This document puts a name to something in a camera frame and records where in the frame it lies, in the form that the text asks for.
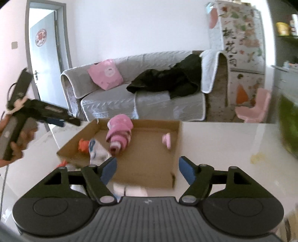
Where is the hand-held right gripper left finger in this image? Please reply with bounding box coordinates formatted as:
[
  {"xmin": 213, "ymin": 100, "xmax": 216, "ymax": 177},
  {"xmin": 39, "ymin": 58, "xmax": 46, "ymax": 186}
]
[{"xmin": 22, "ymin": 156, "xmax": 118, "ymax": 206}]

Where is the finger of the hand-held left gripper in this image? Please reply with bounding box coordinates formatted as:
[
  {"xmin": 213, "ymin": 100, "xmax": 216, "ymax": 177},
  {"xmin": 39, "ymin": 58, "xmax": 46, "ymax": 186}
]
[
  {"xmin": 39, "ymin": 116, "xmax": 65, "ymax": 128},
  {"xmin": 59, "ymin": 112, "xmax": 81, "ymax": 127}
]

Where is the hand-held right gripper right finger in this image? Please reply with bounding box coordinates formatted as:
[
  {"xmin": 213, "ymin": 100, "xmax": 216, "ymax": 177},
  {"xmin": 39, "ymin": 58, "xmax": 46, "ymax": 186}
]
[{"xmin": 178, "ymin": 156, "xmax": 275, "ymax": 206}]

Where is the cardboard box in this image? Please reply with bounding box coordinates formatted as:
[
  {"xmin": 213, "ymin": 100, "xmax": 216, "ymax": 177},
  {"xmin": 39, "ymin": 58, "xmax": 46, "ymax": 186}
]
[{"xmin": 56, "ymin": 119, "xmax": 183, "ymax": 189}]

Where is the white glossy desktop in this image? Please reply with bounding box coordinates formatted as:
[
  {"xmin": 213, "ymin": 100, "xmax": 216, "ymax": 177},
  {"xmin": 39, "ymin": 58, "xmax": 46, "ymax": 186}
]
[{"xmin": 0, "ymin": 120, "xmax": 298, "ymax": 235}]

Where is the person's left hand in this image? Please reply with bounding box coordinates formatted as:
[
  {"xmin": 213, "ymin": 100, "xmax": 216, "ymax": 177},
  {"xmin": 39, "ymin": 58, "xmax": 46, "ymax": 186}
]
[{"xmin": 0, "ymin": 127, "xmax": 39, "ymax": 167}]

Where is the white blue sock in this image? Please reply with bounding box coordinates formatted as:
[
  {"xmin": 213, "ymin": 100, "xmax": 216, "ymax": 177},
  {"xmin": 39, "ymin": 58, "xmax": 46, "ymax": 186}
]
[{"xmin": 88, "ymin": 138, "xmax": 112, "ymax": 165}]

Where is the small orange toy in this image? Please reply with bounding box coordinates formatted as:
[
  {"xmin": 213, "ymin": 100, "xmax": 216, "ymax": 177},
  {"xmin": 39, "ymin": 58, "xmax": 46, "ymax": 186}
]
[{"xmin": 78, "ymin": 138, "xmax": 90, "ymax": 153}]

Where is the small pink roll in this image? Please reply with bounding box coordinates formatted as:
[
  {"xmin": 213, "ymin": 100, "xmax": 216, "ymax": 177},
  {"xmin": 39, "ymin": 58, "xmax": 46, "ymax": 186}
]
[{"xmin": 162, "ymin": 133, "xmax": 172, "ymax": 149}]

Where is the pink striped rolled sock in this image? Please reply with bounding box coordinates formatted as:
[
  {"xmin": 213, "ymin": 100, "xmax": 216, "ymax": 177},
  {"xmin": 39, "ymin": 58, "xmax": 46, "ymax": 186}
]
[{"xmin": 106, "ymin": 114, "xmax": 134, "ymax": 155}]

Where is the grey blue door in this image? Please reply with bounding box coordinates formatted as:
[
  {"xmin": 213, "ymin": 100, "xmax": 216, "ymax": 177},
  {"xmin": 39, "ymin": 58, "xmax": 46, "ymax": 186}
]
[{"xmin": 30, "ymin": 12, "xmax": 68, "ymax": 107}]

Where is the pink cushion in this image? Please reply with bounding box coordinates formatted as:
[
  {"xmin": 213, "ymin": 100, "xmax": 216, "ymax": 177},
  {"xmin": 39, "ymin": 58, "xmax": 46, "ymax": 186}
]
[{"xmin": 88, "ymin": 59, "xmax": 123, "ymax": 91}]

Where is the grey covered sofa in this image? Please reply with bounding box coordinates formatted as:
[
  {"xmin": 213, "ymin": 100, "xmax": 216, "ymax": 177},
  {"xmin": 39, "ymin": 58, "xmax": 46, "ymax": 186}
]
[{"xmin": 61, "ymin": 50, "xmax": 230, "ymax": 122}]

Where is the round red door decoration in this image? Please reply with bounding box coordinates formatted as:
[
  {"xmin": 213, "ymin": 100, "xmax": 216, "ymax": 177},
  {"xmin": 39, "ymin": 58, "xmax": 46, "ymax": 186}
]
[{"xmin": 35, "ymin": 28, "xmax": 46, "ymax": 47}]

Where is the grey quilted seat cover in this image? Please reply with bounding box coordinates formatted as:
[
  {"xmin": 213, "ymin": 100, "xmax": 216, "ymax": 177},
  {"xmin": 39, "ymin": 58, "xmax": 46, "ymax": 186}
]
[{"xmin": 80, "ymin": 90, "xmax": 206, "ymax": 121}]

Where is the grey quilted backrest cover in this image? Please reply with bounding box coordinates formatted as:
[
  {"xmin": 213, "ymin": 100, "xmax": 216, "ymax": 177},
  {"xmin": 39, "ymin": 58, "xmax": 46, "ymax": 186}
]
[{"xmin": 61, "ymin": 52, "xmax": 195, "ymax": 99}]

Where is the black clothing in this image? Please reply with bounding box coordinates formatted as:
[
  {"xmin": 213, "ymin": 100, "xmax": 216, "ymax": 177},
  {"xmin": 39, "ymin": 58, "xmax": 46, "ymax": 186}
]
[{"xmin": 126, "ymin": 54, "xmax": 202, "ymax": 99}]

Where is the pink child chair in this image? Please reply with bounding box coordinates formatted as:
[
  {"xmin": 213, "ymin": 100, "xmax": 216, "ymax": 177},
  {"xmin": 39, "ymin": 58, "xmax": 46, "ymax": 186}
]
[{"xmin": 235, "ymin": 88, "xmax": 272, "ymax": 123}]

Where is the white quilted armrest cover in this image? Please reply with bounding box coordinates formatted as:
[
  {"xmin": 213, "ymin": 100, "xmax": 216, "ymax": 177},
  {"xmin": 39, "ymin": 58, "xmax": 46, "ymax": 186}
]
[{"xmin": 199, "ymin": 49, "xmax": 225, "ymax": 93}]

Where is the glass fish bowl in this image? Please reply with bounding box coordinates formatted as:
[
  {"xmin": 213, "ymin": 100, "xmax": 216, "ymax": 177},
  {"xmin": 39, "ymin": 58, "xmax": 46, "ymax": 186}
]
[{"xmin": 278, "ymin": 92, "xmax": 298, "ymax": 159}]

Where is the grey shelf cabinet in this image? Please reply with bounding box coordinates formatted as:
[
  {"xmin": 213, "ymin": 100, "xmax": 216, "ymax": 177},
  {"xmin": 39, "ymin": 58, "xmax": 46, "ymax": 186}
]
[{"xmin": 268, "ymin": 0, "xmax": 298, "ymax": 124}]

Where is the floral covered fridge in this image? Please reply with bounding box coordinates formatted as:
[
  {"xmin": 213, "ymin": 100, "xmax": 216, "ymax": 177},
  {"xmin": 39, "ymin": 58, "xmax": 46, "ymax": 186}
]
[{"xmin": 206, "ymin": 0, "xmax": 267, "ymax": 117}]

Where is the yellow container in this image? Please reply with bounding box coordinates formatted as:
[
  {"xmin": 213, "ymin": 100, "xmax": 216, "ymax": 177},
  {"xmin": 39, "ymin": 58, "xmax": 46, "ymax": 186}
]
[{"xmin": 276, "ymin": 22, "xmax": 289, "ymax": 36}]

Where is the grey door frame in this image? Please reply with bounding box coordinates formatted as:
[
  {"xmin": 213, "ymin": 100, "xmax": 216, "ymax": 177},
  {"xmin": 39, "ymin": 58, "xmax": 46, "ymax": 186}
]
[{"xmin": 25, "ymin": 0, "xmax": 73, "ymax": 110}]

